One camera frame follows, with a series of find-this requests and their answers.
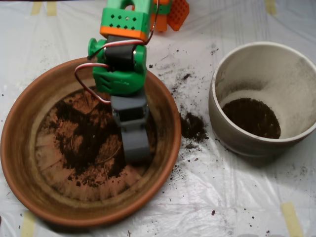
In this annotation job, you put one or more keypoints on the beige masking tape strip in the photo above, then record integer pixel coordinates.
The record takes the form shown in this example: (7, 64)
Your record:
(51, 9)
(36, 8)
(292, 219)
(270, 7)
(28, 225)

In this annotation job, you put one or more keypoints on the orange green robot base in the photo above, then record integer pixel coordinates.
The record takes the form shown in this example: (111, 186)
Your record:
(172, 17)

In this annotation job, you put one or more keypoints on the white ceramic pot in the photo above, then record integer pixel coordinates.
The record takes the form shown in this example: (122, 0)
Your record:
(247, 145)

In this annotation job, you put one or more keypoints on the spilled soil pile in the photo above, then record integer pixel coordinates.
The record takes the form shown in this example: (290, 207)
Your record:
(193, 127)

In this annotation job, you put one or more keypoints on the clear plastic cover sheet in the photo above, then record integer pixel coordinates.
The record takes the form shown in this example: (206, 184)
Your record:
(222, 185)

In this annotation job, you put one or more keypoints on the grey gripper black servo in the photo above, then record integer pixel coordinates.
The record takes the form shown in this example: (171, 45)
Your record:
(129, 106)

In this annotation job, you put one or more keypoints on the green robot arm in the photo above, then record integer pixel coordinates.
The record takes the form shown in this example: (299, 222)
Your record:
(118, 79)

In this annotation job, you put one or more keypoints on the terracotta clay bowl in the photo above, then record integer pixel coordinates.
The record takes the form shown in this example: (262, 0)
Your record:
(19, 172)

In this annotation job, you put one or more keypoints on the dark soil heap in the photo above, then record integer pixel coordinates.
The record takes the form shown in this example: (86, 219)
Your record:
(84, 143)

